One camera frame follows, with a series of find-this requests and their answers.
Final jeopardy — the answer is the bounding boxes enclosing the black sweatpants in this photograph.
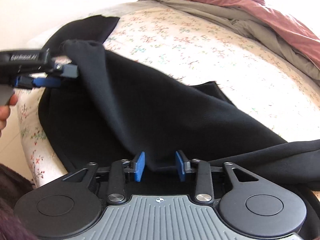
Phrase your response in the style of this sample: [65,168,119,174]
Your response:
[37,15,320,238]

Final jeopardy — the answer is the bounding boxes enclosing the person's left hand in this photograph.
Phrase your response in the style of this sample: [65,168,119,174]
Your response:
[0,94,18,137]

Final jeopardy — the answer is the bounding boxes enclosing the floral bed sheet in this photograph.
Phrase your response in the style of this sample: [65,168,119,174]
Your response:
[18,5,319,186]

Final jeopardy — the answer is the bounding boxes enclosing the pink grey duvet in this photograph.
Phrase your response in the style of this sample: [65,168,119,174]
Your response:
[141,0,319,81]

